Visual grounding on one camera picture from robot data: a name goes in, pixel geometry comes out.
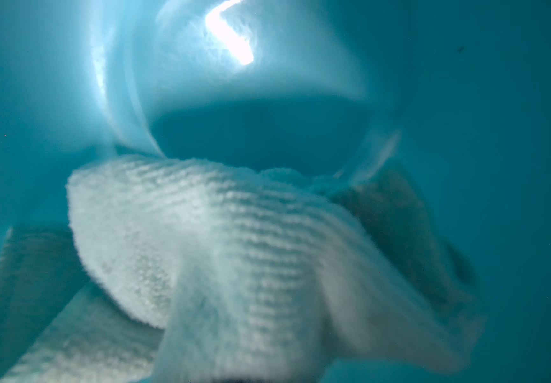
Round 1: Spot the light green cloth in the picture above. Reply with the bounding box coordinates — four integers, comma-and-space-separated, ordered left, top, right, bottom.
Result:
0, 155, 486, 382

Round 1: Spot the blue bucket white handle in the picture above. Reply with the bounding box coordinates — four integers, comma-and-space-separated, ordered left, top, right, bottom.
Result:
0, 1, 551, 382

